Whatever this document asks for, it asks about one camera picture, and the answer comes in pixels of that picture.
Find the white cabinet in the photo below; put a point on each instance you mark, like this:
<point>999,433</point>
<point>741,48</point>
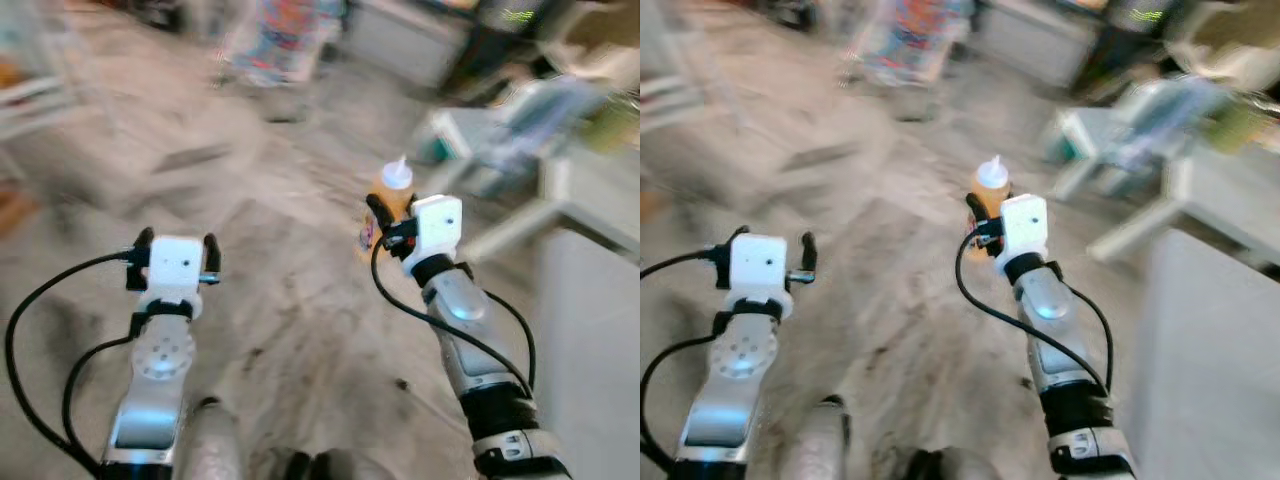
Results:
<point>1035,40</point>
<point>405,40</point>

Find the grey robot leg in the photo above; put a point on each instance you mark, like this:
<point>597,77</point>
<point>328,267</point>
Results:
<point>210,445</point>
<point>815,445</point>

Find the orange bottle with white cap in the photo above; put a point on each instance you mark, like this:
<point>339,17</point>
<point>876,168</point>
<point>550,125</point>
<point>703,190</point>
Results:
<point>993,178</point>
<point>396,178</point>

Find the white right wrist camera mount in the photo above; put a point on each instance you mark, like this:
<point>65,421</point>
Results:
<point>436,225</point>
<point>1026,222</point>

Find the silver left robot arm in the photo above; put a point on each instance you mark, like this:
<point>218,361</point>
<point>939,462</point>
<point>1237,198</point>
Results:
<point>150,400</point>
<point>735,400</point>

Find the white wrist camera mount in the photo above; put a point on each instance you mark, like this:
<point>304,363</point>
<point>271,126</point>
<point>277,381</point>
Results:
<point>436,225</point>
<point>172,265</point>
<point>1026,222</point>
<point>758,262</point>

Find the dark robot foot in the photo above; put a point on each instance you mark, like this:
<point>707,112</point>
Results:
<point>925,468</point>
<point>305,468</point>

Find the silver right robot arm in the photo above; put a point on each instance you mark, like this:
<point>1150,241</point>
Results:
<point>1045,305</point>
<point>462,308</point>

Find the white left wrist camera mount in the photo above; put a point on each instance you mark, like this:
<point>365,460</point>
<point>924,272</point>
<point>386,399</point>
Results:
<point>758,262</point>
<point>172,265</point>

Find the colourful patterned cloth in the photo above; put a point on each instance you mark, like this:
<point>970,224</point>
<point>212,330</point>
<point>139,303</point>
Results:
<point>285,40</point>
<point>915,40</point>

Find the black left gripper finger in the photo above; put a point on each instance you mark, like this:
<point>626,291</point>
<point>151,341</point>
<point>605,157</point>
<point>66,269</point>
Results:
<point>807,252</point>
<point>212,252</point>
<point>738,236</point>
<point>145,238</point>

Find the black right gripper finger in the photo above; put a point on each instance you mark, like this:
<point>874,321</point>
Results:
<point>379,212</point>
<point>976,208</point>

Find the white table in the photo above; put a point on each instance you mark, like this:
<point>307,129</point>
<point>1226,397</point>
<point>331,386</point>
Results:
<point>590,300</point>
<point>1215,320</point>

